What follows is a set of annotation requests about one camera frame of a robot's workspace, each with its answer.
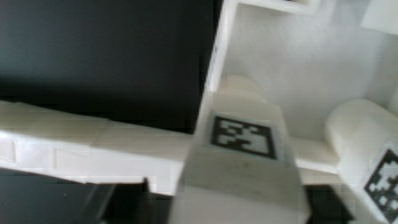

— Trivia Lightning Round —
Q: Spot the white chair leg with tag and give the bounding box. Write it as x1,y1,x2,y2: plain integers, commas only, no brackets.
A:
326,99,398,224

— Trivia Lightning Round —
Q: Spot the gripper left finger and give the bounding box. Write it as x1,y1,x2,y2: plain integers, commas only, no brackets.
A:
77,182,153,224

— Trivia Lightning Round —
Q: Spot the white U-shaped fence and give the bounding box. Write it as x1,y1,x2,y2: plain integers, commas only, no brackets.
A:
0,101,192,195

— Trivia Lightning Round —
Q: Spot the white chair seat part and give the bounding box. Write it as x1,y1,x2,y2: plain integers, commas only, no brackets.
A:
208,0,398,173

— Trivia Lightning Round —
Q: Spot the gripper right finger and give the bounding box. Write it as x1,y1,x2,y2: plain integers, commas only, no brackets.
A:
306,185,354,224

